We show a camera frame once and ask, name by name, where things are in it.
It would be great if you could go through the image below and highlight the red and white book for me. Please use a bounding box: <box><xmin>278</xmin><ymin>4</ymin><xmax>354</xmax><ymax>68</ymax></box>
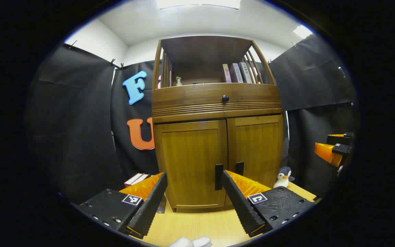
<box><xmin>124</xmin><ymin>173</ymin><xmax>145</xmax><ymax>187</ymax></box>

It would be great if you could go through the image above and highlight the black backdrop cloth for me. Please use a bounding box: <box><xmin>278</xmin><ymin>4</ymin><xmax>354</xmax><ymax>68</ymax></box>
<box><xmin>26</xmin><ymin>34</ymin><xmax>357</xmax><ymax>206</ymax></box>

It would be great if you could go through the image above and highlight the wooden double-door shoe cabinet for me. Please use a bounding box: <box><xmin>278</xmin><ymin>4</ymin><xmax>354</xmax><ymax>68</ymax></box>
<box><xmin>151</xmin><ymin>35</ymin><xmax>284</xmax><ymax>213</ymax></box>

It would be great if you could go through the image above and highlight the ceiling light panel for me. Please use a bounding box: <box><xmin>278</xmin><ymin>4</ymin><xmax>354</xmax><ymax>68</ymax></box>
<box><xmin>293</xmin><ymin>25</ymin><xmax>313</xmax><ymax>39</ymax></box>

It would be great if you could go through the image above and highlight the wooden shoe cabinet door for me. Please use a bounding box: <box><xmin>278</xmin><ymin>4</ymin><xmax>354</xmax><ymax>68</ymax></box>
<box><xmin>226</xmin><ymin>115</ymin><xmax>284</xmax><ymax>207</ymax></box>
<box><xmin>154</xmin><ymin>120</ymin><xmax>228</xmax><ymax>209</ymax></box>

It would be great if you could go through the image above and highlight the penguin plush toy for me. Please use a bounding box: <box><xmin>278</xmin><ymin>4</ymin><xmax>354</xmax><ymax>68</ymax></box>
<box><xmin>273</xmin><ymin>166</ymin><xmax>295</xmax><ymax>188</ymax></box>

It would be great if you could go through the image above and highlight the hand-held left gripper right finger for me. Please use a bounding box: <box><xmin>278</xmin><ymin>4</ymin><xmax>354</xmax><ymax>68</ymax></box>
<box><xmin>222</xmin><ymin>170</ymin><xmax>316</xmax><ymax>238</ymax></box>

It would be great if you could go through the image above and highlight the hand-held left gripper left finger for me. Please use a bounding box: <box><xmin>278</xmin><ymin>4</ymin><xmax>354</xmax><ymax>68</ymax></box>
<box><xmin>77</xmin><ymin>172</ymin><xmax>168</xmax><ymax>239</ymax></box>

